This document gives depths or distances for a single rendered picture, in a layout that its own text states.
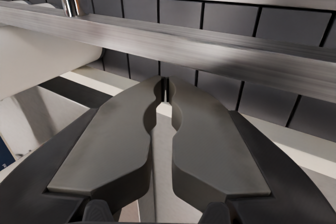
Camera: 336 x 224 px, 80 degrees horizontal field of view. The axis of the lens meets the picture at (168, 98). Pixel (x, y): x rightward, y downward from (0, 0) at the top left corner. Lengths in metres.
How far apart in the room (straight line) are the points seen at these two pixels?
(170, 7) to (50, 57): 0.11
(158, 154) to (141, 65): 0.19
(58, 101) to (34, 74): 0.19
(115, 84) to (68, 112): 0.19
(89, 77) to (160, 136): 0.16
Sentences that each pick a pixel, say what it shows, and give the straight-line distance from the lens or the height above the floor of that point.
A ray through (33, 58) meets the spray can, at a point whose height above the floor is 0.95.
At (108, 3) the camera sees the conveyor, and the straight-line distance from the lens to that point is 0.21.
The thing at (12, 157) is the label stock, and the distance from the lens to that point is 0.68.
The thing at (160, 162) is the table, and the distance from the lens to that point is 0.37.
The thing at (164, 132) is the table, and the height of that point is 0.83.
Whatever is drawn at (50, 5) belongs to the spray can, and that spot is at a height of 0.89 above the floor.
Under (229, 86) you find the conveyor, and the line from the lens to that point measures 0.17.
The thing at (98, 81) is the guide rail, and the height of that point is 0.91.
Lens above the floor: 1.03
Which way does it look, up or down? 46 degrees down
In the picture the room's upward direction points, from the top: 132 degrees counter-clockwise
